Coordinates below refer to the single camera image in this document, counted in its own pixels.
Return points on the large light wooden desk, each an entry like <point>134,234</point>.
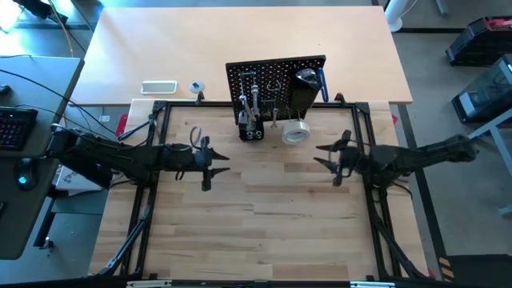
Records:
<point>240,40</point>

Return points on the black desk support beam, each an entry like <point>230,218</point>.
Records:
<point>92,176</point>

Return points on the black metal pegboard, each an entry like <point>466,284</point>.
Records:
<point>272,68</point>

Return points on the white cardboard box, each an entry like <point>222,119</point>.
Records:
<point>76,182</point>

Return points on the long chrome socket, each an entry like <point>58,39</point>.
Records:
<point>258,136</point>

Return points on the small round grey object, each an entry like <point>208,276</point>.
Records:
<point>197,86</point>

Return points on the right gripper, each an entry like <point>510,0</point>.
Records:
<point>354,160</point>

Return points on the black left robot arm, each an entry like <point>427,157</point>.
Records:
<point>120,156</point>

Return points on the white cylindrical stand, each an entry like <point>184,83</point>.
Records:
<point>396,16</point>

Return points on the dark glass enclosure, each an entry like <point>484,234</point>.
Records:
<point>488,96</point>

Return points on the small chrome socket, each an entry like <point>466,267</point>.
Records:
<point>249,136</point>

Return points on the chrome loop pegboard hook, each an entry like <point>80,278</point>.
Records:
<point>269,86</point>

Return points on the grey metal table leg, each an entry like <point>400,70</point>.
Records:
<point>500,140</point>

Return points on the black pegboard bin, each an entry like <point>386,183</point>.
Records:
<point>304,98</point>

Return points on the white tape roll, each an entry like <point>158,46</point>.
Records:
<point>296,139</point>

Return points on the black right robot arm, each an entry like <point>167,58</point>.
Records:
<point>420,156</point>

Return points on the black crate with red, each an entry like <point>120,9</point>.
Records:
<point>480,40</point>

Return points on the black computer mouse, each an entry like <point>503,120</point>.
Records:
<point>25,176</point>

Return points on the black socket holder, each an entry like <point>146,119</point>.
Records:
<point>251,129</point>

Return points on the black office chair base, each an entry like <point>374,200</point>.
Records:
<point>40,5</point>

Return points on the clear black safety glasses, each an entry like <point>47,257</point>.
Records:
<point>307,76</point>

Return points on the black keyboard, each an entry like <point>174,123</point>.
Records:
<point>16,128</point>

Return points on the white rectangular tray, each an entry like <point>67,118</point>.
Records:
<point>158,87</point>

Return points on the red plastic piece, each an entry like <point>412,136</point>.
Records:
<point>121,125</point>

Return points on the grey desk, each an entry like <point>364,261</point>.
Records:
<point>40,80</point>

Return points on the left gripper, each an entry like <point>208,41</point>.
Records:
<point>184,158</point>

